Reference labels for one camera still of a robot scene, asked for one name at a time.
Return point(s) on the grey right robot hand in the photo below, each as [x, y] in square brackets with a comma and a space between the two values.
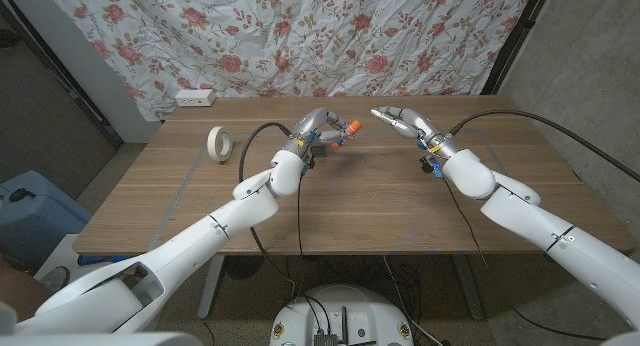
[415, 123]

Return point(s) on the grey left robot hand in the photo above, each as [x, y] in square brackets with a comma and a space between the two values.
[312, 126]

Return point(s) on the orange and white glue stick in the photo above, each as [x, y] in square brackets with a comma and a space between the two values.
[341, 140]

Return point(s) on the orange glue stick cap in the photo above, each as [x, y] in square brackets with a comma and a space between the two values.
[355, 126]

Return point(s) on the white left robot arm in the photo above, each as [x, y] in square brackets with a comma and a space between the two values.
[190, 266]

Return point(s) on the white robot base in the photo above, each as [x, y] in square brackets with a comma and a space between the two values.
[345, 311]

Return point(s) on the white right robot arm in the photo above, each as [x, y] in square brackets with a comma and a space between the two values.
[550, 231]

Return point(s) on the dark grey block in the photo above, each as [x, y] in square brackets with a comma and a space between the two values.
[320, 150]

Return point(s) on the floral backdrop cloth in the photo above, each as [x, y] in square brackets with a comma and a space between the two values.
[300, 36]

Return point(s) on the masking tape roll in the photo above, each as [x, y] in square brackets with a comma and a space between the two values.
[215, 142]

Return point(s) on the white power strip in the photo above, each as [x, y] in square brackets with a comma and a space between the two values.
[195, 98]

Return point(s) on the black backdrop stand pole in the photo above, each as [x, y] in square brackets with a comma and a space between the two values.
[515, 41]

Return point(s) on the black round grille disc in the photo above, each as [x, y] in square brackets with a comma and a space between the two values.
[242, 268]

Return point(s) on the white table leg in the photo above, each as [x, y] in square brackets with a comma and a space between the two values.
[210, 291]
[470, 291]

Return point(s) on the blue plastic bin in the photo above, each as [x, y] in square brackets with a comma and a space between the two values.
[40, 216]

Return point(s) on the white sneaker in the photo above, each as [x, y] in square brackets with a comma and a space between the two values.
[55, 280]

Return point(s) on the person bare leg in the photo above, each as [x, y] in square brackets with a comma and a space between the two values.
[20, 296]

